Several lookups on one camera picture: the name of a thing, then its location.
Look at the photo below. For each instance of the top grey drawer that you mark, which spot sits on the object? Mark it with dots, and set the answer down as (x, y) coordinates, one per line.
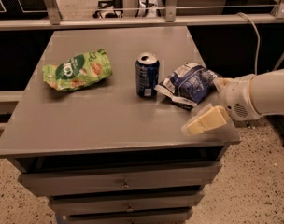
(121, 179)

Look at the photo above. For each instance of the blue chip bag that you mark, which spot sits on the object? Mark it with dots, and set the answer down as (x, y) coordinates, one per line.
(188, 85)

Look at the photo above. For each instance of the grey drawer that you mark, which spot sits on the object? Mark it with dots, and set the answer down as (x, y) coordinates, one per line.
(127, 203)
(121, 179)
(136, 217)

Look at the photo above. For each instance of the bottom grey drawer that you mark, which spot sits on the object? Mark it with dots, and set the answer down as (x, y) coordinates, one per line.
(136, 217)

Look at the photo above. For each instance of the middle grey drawer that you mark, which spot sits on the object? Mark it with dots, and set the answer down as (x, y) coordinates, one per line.
(127, 203)

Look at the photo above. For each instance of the black office chair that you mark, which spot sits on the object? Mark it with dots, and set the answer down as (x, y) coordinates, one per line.
(108, 9)

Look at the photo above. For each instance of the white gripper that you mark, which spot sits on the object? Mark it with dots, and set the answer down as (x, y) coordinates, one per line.
(236, 96)

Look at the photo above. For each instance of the grey drawer cabinet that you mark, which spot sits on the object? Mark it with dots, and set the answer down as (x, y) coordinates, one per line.
(108, 125)

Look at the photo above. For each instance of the metal railing frame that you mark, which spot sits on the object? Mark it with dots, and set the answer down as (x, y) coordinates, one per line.
(77, 14)

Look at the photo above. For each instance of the green chip bag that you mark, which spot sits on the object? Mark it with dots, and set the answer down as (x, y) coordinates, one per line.
(78, 72)

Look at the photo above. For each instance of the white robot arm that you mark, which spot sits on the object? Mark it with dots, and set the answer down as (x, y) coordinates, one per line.
(267, 93)

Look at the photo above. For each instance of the blue pepsi can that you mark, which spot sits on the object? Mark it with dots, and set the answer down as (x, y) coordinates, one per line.
(146, 74)

